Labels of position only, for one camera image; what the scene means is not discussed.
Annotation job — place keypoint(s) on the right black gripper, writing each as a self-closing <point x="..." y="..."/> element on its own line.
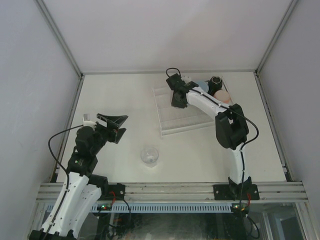
<point x="179" y="100"/>

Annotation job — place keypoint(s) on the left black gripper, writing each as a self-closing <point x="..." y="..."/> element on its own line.
<point x="107" y="129"/>

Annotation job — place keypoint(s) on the clear acrylic dish rack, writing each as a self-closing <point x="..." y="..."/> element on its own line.
<point x="174" y="120"/>

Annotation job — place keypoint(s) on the light blue mug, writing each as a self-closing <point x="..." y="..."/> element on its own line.
<point x="204" y="85"/>

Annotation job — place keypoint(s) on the black mug cream inside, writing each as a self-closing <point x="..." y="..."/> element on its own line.
<point x="215" y="84"/>

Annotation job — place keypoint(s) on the clear glass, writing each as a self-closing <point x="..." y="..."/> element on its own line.
<point x="149" y="156"/>

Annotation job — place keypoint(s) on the pink ceramic mug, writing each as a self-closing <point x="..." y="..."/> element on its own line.
<point x="222" y="96"/>

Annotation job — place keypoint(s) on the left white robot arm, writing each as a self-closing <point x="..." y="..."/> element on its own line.
<point x="82" y="188"/>

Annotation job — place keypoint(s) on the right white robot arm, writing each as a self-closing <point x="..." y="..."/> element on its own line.
<point x="231" y="127"/>

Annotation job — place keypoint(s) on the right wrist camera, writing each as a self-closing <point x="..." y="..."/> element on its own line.
<point x="174" y="81"/>

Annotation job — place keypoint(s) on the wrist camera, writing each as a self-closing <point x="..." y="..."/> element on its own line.
<point x="174" y="81"/>
<point x="87" y="122"/>

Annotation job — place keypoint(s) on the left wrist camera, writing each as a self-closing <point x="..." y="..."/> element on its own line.
<point x="87" y="122"/>

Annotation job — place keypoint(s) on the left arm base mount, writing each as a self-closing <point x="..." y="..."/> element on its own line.
<point x="109" y="191"/>

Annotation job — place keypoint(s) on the blue slotted cable duct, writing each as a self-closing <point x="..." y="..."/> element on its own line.
<point x="138" y="208"/>

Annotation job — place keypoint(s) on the aluminium front rail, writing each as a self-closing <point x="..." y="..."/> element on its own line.
<point x="264" y="192"/>

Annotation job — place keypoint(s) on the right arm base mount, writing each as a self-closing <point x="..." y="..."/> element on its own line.
<point x="231" y="191"/>

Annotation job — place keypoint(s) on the left aluminium frame post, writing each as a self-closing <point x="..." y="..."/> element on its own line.
<point x="48" y="18"/>

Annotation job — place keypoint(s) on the aluminium frame post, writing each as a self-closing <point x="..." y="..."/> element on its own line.
<point x="277" y="34"/>
<point x="48" y="18"/>

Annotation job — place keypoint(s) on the right aluminium frame post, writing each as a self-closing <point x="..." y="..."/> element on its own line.
<point x="277" y="34"/>

